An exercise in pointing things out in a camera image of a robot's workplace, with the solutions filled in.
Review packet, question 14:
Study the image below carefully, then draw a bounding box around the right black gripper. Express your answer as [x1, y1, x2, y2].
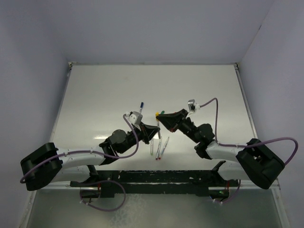
[156, 110, 200, 144]

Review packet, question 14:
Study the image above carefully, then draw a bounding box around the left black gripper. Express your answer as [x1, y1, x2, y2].
[119, 120, 159, 153]

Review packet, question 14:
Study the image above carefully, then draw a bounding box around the white pen yellow end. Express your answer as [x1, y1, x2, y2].
[156, 120, 161, 139]

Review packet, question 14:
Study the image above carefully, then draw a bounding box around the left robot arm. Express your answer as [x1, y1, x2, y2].
[20, 112, 160, 191]

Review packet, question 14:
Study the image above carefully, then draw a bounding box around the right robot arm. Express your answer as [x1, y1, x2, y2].
[156, 109, 285, 190]

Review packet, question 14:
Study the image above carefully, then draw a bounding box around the white pen purple end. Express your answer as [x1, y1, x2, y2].
[155, 136, 162, 160]

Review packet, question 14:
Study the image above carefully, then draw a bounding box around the white pen red end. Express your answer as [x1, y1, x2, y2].
[158, 137, 170, 160]

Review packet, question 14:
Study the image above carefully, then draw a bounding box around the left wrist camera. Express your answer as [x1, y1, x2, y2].
[123, 111, 143, 125]

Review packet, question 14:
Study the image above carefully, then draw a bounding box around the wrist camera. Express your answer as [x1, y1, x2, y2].
[123, 111, 143, 125]
[188, 99, 200, 113]

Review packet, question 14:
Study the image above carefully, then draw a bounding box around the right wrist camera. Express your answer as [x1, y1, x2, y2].
[188, 99, 200, 113]

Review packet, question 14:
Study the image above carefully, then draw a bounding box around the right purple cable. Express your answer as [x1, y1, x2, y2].
[199, 97, 299, 205]

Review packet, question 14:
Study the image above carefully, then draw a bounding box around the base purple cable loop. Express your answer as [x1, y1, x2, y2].
[79, 180, 127, 211]

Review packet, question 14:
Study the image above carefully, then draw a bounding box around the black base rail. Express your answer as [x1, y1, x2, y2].
[70, 170, 238, 199]

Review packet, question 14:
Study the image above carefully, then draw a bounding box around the aluminium frame rail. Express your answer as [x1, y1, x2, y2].
[233, 63, 258, 138]

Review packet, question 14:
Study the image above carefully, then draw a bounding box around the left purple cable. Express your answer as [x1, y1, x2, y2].
[20, 114, 141, 184]

